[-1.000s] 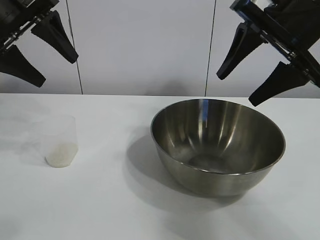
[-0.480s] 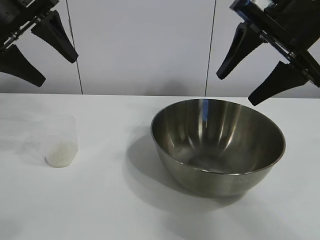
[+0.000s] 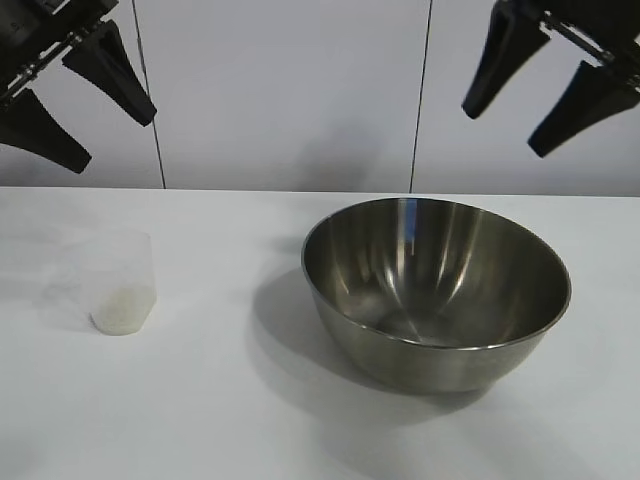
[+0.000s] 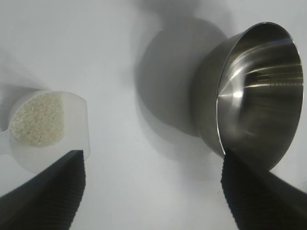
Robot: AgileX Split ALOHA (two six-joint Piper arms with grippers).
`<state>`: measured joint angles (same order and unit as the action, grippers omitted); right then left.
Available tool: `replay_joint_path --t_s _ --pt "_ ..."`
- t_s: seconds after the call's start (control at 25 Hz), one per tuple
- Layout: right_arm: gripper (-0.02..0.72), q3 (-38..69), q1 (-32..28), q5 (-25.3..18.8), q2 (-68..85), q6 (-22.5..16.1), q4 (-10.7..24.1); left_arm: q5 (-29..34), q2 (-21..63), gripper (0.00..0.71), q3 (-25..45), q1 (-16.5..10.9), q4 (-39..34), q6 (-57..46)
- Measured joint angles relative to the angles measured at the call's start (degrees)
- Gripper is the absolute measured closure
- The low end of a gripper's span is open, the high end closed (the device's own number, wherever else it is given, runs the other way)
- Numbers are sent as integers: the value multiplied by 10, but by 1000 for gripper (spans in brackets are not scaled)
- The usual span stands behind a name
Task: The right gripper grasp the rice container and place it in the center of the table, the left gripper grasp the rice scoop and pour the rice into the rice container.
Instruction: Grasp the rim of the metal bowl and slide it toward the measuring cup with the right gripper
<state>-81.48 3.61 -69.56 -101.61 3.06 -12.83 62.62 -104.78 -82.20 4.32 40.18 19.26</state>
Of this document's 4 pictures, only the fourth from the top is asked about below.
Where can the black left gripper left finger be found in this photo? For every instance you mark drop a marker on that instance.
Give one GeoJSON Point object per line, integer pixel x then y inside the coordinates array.
{"type": "Point", "coordinates": [48, 196]}

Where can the white rice grains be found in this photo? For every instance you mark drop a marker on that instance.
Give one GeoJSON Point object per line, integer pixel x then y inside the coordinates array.
{"type": "Point", "coordinates": [38, 119]}

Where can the translucent plastic measuring cup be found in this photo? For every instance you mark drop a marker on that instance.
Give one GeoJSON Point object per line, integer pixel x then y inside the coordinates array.
{"type": "Point", "coordinates": [75, 115]}

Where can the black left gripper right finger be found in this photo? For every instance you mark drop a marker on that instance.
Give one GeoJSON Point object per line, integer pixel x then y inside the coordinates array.
{"type": "Point", "coordinates": [261, 203]}

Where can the stainless steel mixing bowl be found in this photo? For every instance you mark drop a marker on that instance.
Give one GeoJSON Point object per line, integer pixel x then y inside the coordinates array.
{"type": "Point", "coordinates": [263, 100]}

